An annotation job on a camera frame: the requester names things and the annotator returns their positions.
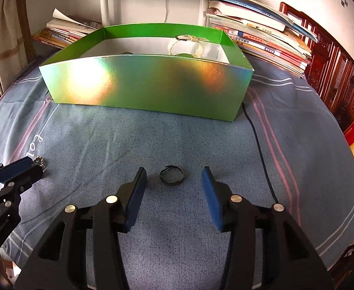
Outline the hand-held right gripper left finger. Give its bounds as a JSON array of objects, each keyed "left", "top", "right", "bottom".
[{"left": 15, "top": 167, "right": 149, "bottom": 290}]

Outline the black cable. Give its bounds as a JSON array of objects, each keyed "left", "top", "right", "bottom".
[{"left": 240, "top": 101, "right": 282, "bottom": 206}]

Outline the tall stack of textbooks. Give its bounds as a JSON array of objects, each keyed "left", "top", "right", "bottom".
[{"left": 177, "top": 0, "right": 318, "bottom": 79}]

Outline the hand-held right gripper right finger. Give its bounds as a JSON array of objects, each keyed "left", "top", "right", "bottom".
[{"left": 201, "top": 166, "right": 338, "bottom": 290}]

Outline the rhinestone ring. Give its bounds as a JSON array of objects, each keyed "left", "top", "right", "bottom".
[{"left": 32, "top": 155, "right": 46, "bottom": 171}]

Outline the stack of yellow red books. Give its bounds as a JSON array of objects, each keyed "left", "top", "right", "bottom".
[{"left": 32, "top": 7, "right": 103, "bottom": 49}]

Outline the carved wooden headboard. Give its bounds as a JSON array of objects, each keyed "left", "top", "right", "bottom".
[{"left": 279, "top": 1, "right": 354, "bottom": 133}]

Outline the blue striped bed sheet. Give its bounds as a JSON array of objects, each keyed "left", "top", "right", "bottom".
[{"left": 0, "top": 56, "right": 354, "bottom": 290}]

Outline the beige curtain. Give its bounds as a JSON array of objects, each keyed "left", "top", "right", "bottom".
[{"left": 0, "top": 0, "right": 38, "bottom": 97}]

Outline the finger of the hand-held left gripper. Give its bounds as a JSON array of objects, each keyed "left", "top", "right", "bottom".
[
  {"left": 0, "top": 156, "right": 35, "bottom": 188},
  {"left": 1, "top": 166, "right": 44, "bottom": 194}
]

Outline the green holographic box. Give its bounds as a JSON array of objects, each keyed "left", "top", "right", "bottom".
[{"left": 38, "top": 22, "right": 254, "bottom": 122}]

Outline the white bangle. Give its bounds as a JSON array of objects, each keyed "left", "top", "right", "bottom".
[{"left": 167, "top": 34, "right": 205, "bottom": 58}]

